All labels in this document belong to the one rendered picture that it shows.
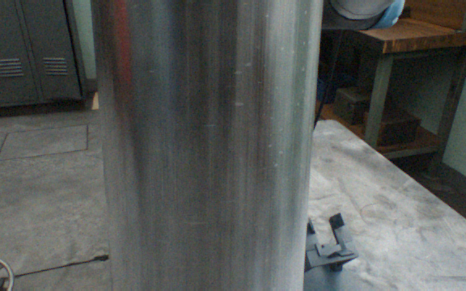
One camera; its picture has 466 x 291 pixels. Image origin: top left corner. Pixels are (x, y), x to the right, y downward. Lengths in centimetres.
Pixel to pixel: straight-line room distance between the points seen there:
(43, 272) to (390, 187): 151
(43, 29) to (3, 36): 27
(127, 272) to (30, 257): 195
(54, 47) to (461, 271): 301
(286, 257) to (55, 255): 194
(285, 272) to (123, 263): 6
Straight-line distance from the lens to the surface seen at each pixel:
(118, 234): 16
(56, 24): 330
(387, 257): 79
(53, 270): 201
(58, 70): 340
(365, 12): 47
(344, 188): 94
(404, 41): 212
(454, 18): 240
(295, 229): 16
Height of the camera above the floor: 130
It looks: 28 degrees down
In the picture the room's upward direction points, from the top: straight up
